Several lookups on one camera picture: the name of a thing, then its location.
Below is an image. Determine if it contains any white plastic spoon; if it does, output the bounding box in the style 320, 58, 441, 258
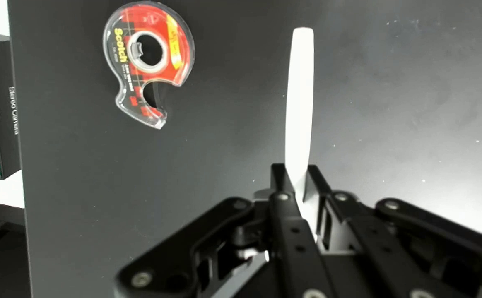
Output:
285, 27, 315, 200

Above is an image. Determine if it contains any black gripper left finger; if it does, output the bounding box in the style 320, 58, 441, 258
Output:
270, 164, 333, 298

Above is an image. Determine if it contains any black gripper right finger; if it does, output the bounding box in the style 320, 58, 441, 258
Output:
308, 166, 417, 298

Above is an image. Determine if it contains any red tape dispenser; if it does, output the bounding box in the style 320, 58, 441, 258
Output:
103, 0, 195, 129

